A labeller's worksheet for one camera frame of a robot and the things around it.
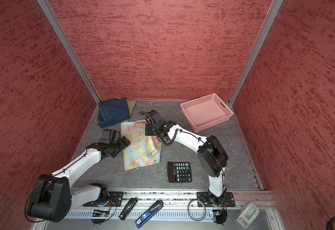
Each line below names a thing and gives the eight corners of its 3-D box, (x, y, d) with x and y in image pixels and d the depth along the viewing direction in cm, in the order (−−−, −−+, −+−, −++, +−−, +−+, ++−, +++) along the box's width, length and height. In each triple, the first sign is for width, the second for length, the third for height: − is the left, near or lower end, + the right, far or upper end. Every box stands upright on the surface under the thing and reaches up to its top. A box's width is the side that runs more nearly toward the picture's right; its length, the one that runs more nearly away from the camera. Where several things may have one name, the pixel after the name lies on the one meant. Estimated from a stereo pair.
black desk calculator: (167, 182, 82) (167, 180, 79) (167, 163, 89) (167, 161, 86) (191, 182, 82) (192, 180, 79) (189, 163, 89) (190, 161, 86)
